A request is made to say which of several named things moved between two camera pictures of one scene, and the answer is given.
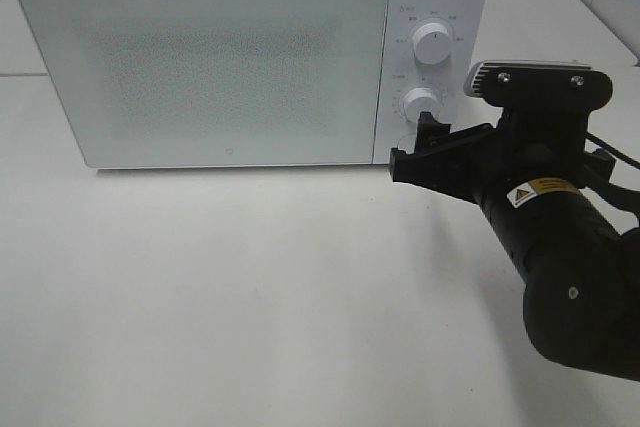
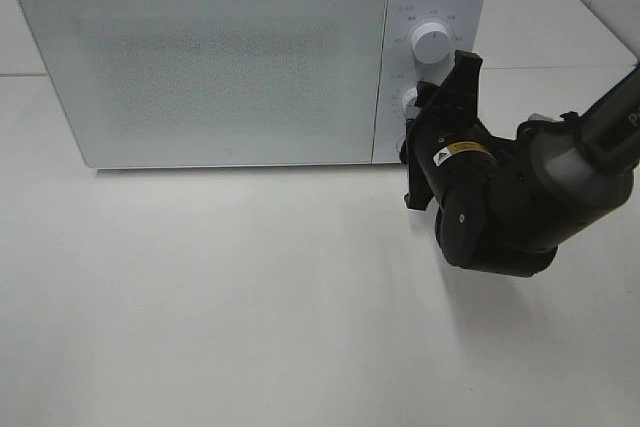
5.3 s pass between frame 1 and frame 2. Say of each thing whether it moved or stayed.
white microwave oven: stayed
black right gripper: moved
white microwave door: stayed
